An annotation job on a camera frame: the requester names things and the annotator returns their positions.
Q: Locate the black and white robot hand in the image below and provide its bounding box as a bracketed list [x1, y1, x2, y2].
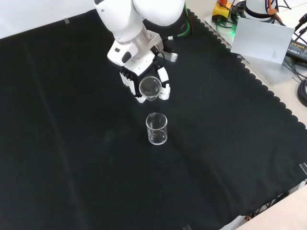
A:
[119, 51, 171, 104]

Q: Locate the small clear glass beaker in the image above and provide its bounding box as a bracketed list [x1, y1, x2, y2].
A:
[139, 76, 162, 102]

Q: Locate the large clear glass beaker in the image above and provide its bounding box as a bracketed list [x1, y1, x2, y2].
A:
[145, 112, 168, 146]

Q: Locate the yellow emergency stop button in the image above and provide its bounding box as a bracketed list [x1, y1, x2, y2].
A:
[213, 0, 233, 20]

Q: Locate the black scalloped bench cloth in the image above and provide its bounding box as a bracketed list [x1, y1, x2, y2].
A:
[0, 8, 307, 230]

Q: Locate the pale grey board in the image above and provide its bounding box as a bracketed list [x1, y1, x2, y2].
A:
[230, 16, 295, 65]

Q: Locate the black power adapter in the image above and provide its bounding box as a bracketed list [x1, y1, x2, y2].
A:
[285, 38, 307, 63]

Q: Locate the black tripod clamp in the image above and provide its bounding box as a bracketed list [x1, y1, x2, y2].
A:
[294, 13, 307, 33]

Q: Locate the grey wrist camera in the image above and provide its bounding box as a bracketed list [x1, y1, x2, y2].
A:
[162, 50, 179, 63]

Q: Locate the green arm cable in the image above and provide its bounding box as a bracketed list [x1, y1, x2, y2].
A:
[167, 4, 193, 41]

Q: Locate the green cable on plate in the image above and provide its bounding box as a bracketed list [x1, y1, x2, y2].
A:
[215, 18, 237, 37]

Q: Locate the grey metal base plate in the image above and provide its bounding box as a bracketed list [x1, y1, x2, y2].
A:
[203, 13, 303, 86]

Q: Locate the black cable bundle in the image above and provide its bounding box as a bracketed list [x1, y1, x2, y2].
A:
[296, 79, 307, 107]

